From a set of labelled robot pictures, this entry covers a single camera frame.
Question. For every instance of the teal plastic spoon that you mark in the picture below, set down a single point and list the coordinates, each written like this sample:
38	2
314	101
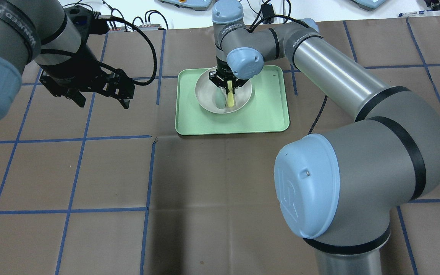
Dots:
219	98

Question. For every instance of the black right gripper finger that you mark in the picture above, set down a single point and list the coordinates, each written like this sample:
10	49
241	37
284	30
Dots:
218	81
235	84

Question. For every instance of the grey blue teach pendant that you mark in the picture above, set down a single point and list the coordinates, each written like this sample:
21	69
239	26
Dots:
196	5

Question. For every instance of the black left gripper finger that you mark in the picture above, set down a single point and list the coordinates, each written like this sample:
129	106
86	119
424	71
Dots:
125	102
78	98

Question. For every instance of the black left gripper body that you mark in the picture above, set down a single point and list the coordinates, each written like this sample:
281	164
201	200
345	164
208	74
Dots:
68	68

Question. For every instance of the yellow plastic fork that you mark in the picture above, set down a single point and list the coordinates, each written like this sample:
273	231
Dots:
230	100

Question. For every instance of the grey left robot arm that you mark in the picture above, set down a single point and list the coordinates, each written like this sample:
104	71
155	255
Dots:
55	38

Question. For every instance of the black power adapter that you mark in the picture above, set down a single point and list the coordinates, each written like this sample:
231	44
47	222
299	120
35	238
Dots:
267	11

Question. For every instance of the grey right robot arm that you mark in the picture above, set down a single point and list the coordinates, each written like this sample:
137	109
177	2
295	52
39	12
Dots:
336	189

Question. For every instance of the small silver connector box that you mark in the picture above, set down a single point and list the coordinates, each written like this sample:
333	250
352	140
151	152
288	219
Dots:
150	27

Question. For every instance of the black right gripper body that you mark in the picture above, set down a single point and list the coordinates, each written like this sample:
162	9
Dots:
221	67

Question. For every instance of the white round plate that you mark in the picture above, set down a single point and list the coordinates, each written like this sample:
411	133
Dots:
204	91

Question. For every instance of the mint green tray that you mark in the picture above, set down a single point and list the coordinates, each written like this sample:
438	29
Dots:
267	110

